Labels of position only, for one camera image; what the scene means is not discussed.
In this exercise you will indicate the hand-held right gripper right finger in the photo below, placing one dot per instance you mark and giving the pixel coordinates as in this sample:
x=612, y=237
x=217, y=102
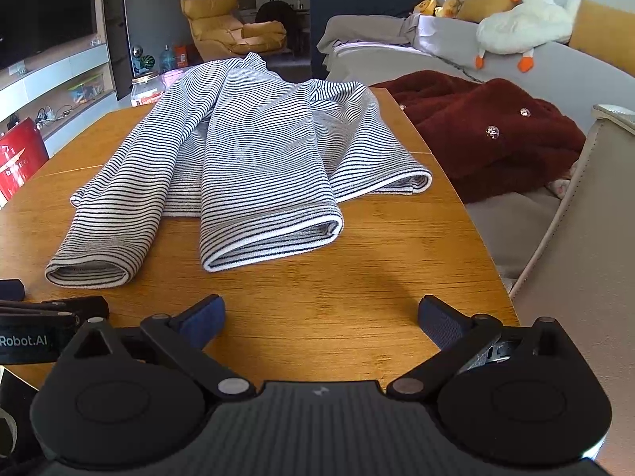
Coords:
x=441, y=325

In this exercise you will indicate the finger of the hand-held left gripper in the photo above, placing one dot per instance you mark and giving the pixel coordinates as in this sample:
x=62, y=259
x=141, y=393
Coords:
x=10, y=290
x=74, y=306

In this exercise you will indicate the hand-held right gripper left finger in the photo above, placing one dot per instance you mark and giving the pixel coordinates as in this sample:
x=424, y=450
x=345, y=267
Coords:
x=203, y=322

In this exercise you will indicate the striped long-sleeve shirt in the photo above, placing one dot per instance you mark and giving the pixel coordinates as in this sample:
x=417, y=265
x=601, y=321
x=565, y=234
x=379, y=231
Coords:
x=258, y=158

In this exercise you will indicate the red stool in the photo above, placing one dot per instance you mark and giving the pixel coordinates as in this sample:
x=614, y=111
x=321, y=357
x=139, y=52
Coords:
x=20, y=158

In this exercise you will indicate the beige leather chair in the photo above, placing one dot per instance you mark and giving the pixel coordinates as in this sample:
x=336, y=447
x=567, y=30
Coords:
x=595, y=238

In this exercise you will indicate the clear plastic storage box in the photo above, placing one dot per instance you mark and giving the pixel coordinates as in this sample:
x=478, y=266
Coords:
x=84, y=90

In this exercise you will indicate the glass jar with red label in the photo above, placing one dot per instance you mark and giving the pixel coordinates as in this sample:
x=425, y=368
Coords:
x=148, y=91

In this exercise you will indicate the white television cabinet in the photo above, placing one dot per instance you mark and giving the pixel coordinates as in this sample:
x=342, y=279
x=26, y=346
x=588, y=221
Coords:
x=64, y=67

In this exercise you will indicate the watermelon pattern ball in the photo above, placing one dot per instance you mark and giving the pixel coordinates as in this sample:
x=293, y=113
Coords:
x=147, y=64

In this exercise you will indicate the silver ball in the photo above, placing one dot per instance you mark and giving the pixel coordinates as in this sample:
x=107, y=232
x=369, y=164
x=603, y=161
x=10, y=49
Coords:
x=137, y=51

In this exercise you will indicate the blue water bottle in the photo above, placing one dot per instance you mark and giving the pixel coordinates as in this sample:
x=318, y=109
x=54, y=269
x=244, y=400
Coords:
x=167, y=59

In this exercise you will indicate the orange box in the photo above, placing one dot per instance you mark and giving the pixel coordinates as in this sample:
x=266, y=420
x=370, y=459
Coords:
x=181, y=57

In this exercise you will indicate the grey sofa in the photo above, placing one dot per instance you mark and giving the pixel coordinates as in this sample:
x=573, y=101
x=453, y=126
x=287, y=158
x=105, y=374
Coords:
x=570, y=69

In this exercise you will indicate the black television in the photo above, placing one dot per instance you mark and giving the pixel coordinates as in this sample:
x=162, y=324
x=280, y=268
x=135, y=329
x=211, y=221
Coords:
x=44, y=5

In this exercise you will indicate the yellow armchair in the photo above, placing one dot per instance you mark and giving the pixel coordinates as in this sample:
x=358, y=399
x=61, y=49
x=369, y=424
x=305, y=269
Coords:
x=223, y=29

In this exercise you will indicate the grey blanket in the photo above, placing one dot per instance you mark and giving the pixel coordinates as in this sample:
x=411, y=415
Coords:
x=367, y=29

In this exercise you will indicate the black chair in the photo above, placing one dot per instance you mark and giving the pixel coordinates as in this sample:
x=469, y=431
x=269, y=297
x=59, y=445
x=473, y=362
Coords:
x=278, y=20

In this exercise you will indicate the white goose plush toy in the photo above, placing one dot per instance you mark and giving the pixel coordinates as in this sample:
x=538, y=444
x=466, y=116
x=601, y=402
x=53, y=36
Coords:
x=526, y=20

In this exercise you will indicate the yellow plush toy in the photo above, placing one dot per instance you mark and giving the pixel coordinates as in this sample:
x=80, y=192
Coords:
x=426, y=7

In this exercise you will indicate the yellow cushion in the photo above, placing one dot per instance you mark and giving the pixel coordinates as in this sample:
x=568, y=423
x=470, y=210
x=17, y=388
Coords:
x=605, y=34
x=483, y=7

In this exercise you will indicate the brown plush toy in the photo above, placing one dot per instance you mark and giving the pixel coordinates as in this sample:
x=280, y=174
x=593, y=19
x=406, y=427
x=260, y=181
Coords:
x=456, y=0

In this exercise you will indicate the fish tank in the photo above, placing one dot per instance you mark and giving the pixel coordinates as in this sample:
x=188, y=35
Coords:
x=357, y=10

